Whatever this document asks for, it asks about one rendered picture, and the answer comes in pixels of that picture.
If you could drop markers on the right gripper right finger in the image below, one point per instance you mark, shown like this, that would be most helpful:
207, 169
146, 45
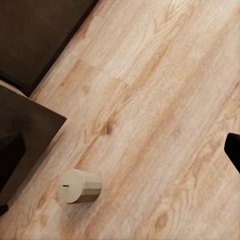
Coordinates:
232, 149

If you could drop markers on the cabinet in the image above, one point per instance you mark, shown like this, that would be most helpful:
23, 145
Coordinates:
32, 35

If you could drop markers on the pillar candle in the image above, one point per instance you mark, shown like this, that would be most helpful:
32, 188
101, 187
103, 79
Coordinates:
79, 186

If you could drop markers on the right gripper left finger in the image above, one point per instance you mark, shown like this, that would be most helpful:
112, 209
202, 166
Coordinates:
12, 149

